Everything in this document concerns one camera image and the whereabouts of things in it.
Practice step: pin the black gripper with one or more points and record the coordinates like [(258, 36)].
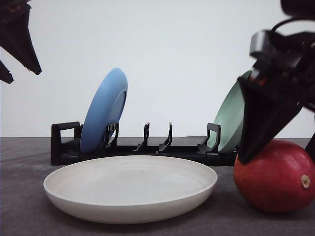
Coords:
[(285, 63)]

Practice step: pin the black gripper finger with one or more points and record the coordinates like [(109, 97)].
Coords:
[(15, 35), (5, 74)]

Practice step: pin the white plate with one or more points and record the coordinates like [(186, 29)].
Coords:
[(130, 189)]

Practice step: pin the green plate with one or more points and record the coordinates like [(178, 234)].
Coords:
[(229, 115)]

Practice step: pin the blue plate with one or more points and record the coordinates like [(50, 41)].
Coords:
[(107, 107)]

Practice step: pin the black dish rack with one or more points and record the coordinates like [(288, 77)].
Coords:
[(66, 146)]

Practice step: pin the black cable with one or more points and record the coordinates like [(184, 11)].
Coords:
[(279, 23)]

